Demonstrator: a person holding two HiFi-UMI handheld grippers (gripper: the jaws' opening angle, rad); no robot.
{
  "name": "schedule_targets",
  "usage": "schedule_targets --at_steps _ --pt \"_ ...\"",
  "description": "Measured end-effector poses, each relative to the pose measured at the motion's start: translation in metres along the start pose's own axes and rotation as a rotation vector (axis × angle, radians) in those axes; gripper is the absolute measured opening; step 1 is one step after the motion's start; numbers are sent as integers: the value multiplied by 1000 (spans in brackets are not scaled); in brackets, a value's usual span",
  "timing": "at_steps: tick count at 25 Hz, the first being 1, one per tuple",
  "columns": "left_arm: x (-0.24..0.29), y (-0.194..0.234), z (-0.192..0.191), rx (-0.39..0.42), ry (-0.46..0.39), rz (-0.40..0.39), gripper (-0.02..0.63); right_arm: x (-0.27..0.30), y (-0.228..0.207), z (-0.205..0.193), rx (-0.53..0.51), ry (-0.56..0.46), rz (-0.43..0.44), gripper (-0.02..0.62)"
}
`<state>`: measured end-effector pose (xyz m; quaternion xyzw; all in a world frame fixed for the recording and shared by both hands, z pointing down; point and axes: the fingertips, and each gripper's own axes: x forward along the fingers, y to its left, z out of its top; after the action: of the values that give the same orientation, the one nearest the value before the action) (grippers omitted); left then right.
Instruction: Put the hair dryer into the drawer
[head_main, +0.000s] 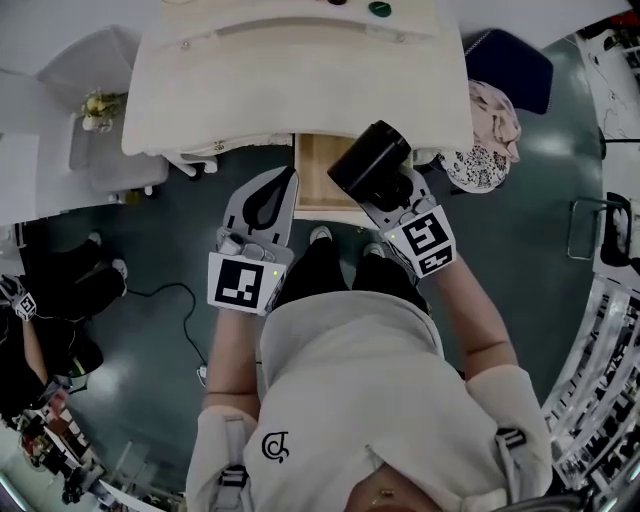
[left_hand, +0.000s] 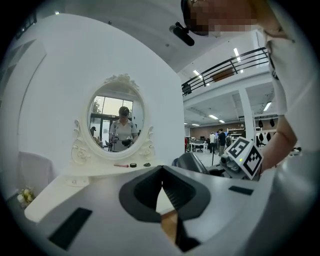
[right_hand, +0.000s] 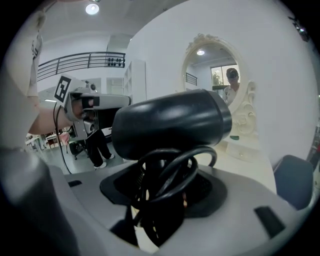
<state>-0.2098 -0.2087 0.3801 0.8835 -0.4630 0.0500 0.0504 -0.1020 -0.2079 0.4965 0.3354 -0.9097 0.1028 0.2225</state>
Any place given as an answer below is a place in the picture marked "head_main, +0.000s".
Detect shelf of black white items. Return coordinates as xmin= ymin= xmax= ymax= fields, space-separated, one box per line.
xmin=541 ymin=277 xmax=640 ymax=494

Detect person's black trouser legs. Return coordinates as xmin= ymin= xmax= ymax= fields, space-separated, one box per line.
xmin=273 ymin=236 xmax=431 ymax=317

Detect white side cabinet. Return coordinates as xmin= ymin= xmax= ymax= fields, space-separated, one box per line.
xmin=33 ymin=25 xmax=170 ymax=205

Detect person's left forearm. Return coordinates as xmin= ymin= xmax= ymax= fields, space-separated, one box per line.
xmin=201 ymin=303 xmax=267 ymax=417

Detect white wooden desk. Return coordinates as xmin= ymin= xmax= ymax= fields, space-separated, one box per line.
xmin=120 ymin=0 xmax=475 ymax=182

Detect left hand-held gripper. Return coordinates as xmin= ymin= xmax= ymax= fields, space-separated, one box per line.
xmin=207 ymin=166 xmax=300 ymax=317

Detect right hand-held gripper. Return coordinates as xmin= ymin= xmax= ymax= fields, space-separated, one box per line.
xmin=356 ymin=165 xmax=458 ymax=279

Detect grey harness strap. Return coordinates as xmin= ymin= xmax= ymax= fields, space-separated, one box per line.
xmin=215 ymin=413 xmax=251 ymax=512
xmin=493 ymin=426 xmax=529 ymax=501

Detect dark blue chair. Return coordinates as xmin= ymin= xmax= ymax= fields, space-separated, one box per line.
xmin=463 ymin=28 xmax=555 ymax=121

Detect person's right forearm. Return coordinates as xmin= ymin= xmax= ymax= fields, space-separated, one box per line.
xmin=423 ymin=258 xmax=517 ymax=384

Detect black floor cable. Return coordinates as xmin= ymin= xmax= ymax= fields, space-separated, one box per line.
xmin=122 ymin=282 xmax=208 ymax=366

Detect person's white sweater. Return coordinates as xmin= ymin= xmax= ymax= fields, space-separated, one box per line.
xmin=184 ymin=291 xmax=554 ymax=512

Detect black white patterned cushion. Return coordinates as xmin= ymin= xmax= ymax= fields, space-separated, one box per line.
xmin=437 ymin=143 xmax=511 ymax=196

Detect white table with drawings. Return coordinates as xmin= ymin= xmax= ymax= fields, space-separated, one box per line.
xmin=573 ymin=22 xmax=640 ymax=151

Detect cluttered low shelf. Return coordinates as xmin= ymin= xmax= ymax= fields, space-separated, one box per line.
xmin=0 ymin=394 xmax=109 ymax=506

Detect pink cloth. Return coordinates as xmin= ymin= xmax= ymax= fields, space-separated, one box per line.
xmin=467 ymin=78 xmax=523 ymax=164

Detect black hair dryer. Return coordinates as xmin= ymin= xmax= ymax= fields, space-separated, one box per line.
xmin=326 ymin=119 xmax=417 ymax=214

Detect wooden desk drawer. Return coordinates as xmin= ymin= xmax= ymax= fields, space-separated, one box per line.
xmin=292 ymin=131 xmax=417 ymax=222

